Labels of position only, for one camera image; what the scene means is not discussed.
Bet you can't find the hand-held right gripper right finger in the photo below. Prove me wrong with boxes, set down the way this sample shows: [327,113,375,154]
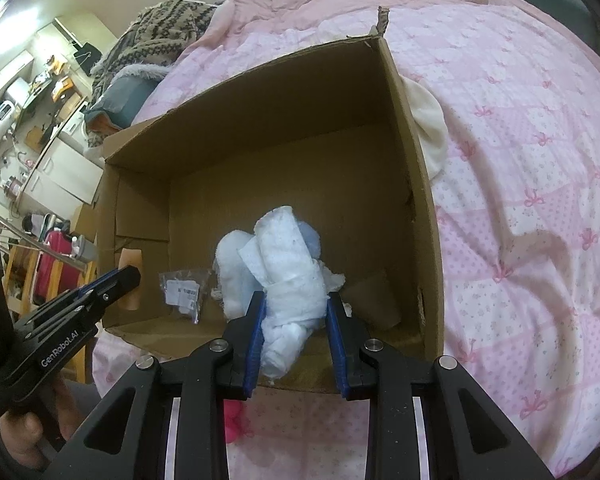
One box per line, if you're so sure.
[325,290,553,480]

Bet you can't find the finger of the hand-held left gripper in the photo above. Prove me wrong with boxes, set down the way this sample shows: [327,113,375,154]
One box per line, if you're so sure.
[45,266,142,328]
[30,269,127,323]

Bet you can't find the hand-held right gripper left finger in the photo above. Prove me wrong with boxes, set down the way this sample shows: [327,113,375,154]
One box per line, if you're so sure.
[82,290,267,480]

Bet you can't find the clear plastic packet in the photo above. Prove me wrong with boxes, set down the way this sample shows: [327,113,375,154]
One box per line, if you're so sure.
[158,268,216,327]

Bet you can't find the white cloth roll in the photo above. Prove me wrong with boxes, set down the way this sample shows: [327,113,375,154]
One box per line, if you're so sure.
[239,204,353,382]

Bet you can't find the light blue fluffy socks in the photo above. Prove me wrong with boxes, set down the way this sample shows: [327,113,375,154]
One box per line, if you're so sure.
[214,224,323,321]

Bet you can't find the brown cardboard box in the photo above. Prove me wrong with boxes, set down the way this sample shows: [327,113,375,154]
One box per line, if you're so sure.
[94,6,446,394]

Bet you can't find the pink soft item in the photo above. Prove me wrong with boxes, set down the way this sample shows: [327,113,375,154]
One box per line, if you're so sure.
[222,399,255,445]

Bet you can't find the person's left hand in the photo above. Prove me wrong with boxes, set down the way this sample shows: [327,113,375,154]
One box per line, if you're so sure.
[0,377,83,476]

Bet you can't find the red suitcase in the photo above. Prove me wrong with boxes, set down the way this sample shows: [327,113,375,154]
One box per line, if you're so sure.
[32,229,83,303]

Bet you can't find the yellow wooden rack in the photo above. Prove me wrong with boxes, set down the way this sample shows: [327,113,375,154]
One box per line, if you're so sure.
[2,245,63,318]

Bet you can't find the metal stand pole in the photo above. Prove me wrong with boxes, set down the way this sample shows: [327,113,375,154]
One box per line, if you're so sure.
[0,212,98,267]

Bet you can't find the white kitchen cabinets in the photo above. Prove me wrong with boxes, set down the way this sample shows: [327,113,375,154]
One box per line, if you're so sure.
[22,132,106,207]

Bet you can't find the grey blue pillow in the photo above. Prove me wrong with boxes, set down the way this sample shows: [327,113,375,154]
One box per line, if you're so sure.
[85,76,158,132]

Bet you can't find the black hanging garment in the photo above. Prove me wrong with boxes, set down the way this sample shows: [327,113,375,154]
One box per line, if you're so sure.
[72,42,103,77]

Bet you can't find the cream white cloth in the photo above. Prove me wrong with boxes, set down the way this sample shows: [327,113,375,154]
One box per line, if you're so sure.
[402,77,449,182]

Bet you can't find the grey patterned knit blanket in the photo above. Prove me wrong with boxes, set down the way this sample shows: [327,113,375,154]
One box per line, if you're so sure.
[87,0,220,111]

